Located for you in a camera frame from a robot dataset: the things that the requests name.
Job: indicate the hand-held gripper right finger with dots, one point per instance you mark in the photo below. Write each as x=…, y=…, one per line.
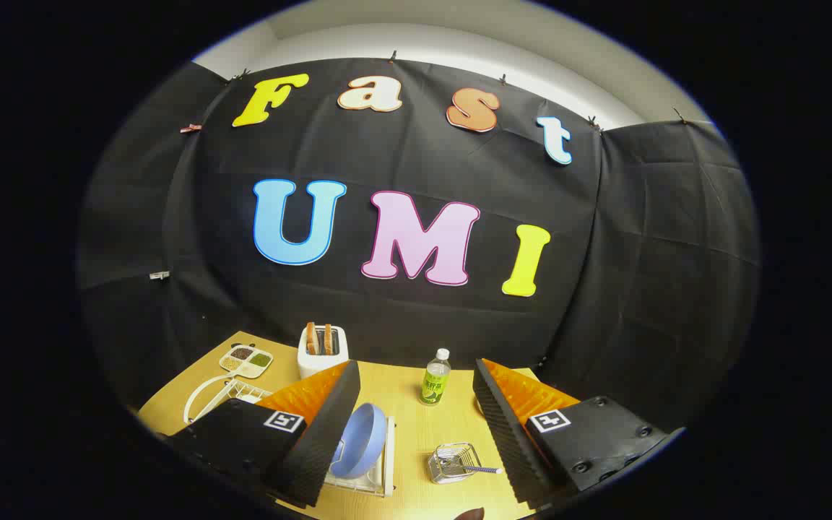
x=506, y=433

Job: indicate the reddish clothespin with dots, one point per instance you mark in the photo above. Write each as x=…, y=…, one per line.
x=190, y=128

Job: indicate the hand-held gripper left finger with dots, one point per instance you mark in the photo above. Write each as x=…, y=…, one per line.
x=322, y=448

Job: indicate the blue plate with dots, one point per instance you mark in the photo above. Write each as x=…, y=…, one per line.
x=362, y=440

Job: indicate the white toaster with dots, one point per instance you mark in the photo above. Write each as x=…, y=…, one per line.
x=322, y=365

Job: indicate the white divided seasoning tray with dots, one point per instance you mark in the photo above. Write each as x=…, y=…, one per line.
x=246, y=361

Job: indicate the toast bread slice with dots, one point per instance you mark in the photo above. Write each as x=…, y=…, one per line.
x=328, y=338
x=310, y=338

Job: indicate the green label plastic bottle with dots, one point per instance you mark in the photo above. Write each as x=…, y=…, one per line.
x=435, y=383

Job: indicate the black backdrop cloth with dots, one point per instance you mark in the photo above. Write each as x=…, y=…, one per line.
x=423, y=159

